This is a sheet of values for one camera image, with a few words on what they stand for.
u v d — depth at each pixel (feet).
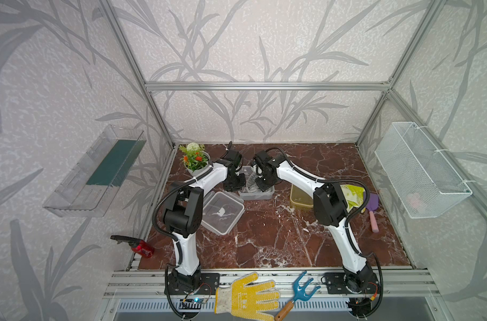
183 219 1.68
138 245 2.39
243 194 3.09
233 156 2.60
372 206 3.08
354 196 3.08
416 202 2.41
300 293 2.36
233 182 2.69
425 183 2.05
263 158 2.62
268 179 2.77
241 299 2.31
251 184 3.14
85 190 2.08
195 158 3.06
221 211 3.07
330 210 1.89
